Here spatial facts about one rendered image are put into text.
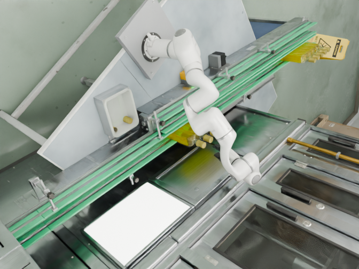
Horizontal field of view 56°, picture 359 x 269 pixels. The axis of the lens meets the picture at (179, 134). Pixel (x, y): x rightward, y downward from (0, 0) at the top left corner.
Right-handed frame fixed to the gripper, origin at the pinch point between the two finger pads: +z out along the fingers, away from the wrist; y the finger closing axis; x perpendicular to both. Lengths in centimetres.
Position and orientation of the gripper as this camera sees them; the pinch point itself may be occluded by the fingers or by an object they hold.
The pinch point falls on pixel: (217, 151)
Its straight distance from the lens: 172.8
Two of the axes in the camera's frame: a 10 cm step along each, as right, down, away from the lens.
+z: -5.1, -4.0, 7.6
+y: -1.7, -8.2, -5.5
